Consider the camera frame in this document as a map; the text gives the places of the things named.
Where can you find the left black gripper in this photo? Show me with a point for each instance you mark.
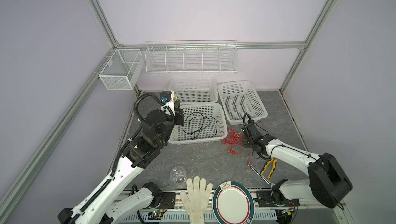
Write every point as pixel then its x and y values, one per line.
pixel 179 115

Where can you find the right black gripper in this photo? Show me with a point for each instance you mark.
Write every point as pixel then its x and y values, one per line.
pixel 244 142

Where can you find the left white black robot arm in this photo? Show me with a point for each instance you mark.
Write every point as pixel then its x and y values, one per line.
pixel 157 116

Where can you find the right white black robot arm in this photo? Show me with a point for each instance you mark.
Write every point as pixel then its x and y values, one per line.
pixel 327 182

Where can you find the front white plastic basket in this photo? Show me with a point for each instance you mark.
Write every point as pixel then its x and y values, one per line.
pixel 204 122

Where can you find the white plastic basket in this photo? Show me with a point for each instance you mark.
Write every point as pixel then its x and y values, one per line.
pixel 204 122
pixel 239 98
pixel 194 90

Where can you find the rear white plastic basket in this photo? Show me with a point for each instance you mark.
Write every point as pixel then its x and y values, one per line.
pixel 194 90

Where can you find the right white plastic basket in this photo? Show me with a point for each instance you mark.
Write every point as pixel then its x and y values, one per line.
pixel 239 98

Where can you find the silver combination wrench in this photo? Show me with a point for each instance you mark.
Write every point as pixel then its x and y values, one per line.
pixel 260 174

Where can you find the clear drinking glass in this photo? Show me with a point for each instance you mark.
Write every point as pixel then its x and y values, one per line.
pixel 178 175

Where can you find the white plate green red rim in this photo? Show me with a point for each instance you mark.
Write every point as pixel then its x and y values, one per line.
pixel 232 203

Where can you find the small white mesh box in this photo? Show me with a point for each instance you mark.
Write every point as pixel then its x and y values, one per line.
pixel 122 69

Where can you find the white knit glove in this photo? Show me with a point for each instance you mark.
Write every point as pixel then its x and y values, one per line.
pixel 196 199

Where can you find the green circuit board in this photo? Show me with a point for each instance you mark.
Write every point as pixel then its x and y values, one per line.
pixel 155 215

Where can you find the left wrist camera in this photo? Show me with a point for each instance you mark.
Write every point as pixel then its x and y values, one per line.
pixel 168 100

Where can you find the yellow handled pliers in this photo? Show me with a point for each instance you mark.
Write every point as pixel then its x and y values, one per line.
pixel 270 166

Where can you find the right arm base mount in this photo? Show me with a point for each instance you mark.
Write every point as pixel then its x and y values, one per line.
pixel 267 198

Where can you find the long white wire shelf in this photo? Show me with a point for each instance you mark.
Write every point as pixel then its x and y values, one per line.
pixel 210 56

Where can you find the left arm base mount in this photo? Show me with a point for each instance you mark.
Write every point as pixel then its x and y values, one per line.
pixel 166 200

